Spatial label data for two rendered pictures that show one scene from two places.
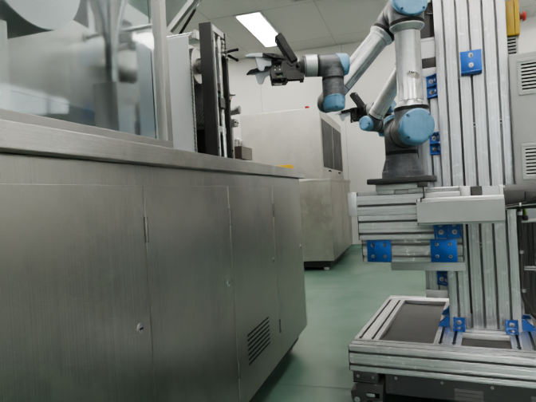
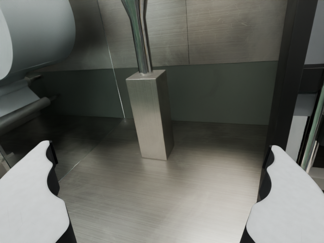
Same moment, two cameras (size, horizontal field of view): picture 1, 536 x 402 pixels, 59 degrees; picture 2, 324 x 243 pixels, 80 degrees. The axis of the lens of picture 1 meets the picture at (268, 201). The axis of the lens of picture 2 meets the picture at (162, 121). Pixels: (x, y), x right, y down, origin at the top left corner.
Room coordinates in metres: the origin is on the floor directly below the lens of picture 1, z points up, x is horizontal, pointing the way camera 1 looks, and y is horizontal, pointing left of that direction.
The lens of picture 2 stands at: (1.65, -0.06, 1.30)
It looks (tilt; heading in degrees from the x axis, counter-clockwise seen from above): 28 degrees down; 96
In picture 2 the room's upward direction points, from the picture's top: 8 degrees counter-clockwise
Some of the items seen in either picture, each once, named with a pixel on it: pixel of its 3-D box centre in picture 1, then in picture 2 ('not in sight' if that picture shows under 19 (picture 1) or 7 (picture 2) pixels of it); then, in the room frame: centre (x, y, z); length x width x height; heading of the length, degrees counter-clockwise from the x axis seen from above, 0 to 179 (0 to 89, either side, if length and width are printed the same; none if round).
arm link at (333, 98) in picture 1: (333, 95); not in sight; (1.66, -0.25, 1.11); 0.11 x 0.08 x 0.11; 2
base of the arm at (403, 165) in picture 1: (401, 164); not in sight; (1.78, -0.51, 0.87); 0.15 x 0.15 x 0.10
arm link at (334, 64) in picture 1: (332, 65); not in sight; (1.64, -0.25, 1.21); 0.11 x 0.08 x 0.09; 91
